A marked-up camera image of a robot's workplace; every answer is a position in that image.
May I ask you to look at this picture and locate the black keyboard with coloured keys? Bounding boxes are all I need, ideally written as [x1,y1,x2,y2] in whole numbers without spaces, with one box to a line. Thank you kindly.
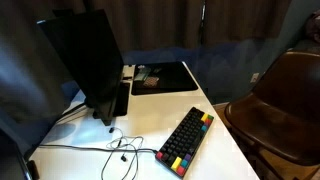
[155,106,215,178]

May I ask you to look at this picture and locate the greenish card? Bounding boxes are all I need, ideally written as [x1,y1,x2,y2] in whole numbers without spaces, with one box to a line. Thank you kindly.
[133,68,151,82]

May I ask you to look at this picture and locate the wired earphones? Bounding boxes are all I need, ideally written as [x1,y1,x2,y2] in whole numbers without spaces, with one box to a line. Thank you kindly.
[100,126,145,180]

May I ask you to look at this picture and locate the black desk mat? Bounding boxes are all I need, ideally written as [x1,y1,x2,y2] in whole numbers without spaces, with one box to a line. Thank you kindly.
[130,61,200,97]

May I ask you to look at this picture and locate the black tower computer case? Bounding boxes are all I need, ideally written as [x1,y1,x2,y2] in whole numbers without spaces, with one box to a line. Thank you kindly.
[112,81,131,118]

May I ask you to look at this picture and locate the black keyboard cable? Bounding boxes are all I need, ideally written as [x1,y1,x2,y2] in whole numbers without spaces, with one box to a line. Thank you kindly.
[37,143,160,155]

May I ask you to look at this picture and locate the dark vertical pole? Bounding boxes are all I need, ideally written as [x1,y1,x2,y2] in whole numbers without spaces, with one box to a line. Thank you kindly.
[198,0,208,48]

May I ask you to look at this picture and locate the brown curtain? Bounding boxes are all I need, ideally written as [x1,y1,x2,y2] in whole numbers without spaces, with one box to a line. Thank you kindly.
[0,0,292,58]

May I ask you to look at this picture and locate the black computer monitor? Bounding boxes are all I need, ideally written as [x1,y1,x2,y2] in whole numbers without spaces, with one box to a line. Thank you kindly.
[37,8,125,127]

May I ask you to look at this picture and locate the dark bag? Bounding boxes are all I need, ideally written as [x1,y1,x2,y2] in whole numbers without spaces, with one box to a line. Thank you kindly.
[304,9,320,45]

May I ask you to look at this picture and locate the pink checkered pad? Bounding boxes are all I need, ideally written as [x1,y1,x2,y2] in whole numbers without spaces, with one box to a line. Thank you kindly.
[142,76,159,89]

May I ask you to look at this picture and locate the white wall outlet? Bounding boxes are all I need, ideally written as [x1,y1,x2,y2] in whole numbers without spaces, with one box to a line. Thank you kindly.
[250,72,260,84]

